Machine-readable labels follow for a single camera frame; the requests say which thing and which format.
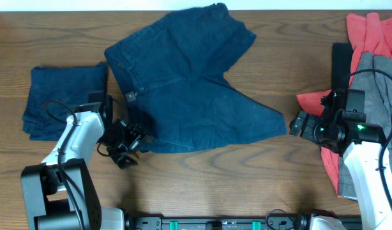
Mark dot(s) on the black cloth strip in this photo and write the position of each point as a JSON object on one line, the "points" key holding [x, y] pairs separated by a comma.
{"points": [[341, 57]]}

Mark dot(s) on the red garment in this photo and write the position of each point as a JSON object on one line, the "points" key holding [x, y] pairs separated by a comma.
{"points": [[366, 34]]}

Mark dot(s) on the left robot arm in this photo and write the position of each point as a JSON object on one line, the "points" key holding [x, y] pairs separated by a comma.
{"points": [[59, 192]]}

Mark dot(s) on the folded navy blue garment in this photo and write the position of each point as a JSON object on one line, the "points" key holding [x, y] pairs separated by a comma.
{"points": [[71, 86]]}

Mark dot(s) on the navy blue denim shorts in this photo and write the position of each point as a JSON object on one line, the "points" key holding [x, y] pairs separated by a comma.
{"points": [[172, 76]]}

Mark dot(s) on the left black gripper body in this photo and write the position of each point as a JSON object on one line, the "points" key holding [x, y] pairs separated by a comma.
{"points": [[120, 141]]}

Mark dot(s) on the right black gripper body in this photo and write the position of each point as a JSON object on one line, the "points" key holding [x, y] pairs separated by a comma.
{"points": [[313, 128]]}

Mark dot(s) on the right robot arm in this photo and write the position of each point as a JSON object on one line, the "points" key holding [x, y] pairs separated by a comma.
{"points": [[342, 128]]}

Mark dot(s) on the grey garment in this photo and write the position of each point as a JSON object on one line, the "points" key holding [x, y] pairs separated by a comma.
{"points": [[378, 107]]}

